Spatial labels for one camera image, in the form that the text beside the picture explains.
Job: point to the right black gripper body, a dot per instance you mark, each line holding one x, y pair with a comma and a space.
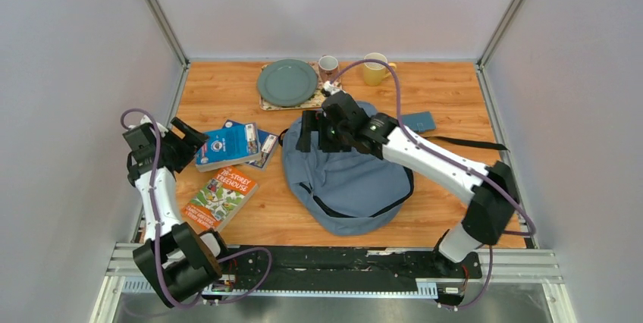
337, 138

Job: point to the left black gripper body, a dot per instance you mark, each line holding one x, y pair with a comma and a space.
179, 152

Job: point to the light blue paperback book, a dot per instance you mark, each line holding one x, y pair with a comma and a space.
231, 145

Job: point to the dark blue paperback book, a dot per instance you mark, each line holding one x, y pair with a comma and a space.
268, 143

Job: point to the blue fabric backpack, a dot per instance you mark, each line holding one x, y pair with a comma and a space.
350, 193

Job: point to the orange treehouse book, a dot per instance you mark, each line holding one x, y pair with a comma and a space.
214, 205

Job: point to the teal wallet notebook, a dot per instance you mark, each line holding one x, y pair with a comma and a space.
419, 122

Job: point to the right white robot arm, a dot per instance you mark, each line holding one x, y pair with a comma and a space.
454, 246

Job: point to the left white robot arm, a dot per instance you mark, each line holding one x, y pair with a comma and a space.
175, 260

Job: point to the green ceramic plate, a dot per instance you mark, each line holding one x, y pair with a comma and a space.
287, 82

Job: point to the pink patterned mug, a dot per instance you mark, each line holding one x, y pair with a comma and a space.
328, 68

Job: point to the yellow ceramic mug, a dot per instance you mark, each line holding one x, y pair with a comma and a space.
374, 73

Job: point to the aluminium frame rail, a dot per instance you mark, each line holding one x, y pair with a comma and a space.
517, 285

